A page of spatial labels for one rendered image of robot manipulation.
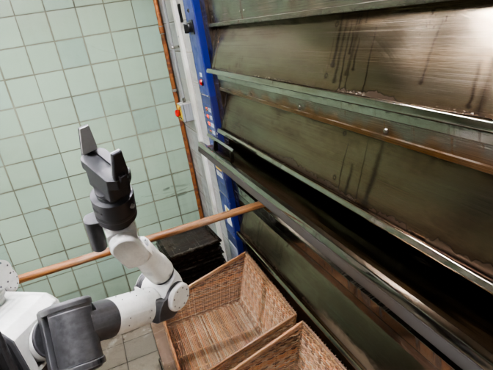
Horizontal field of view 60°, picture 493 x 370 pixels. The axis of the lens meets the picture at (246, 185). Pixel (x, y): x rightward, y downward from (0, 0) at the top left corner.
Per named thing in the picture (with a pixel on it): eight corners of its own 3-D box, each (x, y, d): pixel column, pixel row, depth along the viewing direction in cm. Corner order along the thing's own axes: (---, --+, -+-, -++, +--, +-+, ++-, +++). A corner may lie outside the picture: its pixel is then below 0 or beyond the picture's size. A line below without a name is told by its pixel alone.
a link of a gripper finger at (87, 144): (76, 131, 81) (84, 156, 85) (92, 124, 83) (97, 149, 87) (72, 127, 82) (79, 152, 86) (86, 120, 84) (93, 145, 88)
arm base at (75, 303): (122, 357, 94) (81, 376, 83) (81, 368, 99) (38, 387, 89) (106, 290, 97) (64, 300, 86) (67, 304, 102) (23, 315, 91)
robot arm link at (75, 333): (128, 345, 96) (76, 367, 84) (102, 352, 100) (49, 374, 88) (115, 294, 98) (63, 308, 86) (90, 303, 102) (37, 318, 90)
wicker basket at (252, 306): (254, 294, 221) (246, 248, 210) (307, 369, 171) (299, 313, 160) (163, 328, 207) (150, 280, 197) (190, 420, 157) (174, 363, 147)
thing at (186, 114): (191, 117, 251) (188, 100, 247) (196, 120, 242) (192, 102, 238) (179, 120, 248) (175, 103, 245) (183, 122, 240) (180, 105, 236)
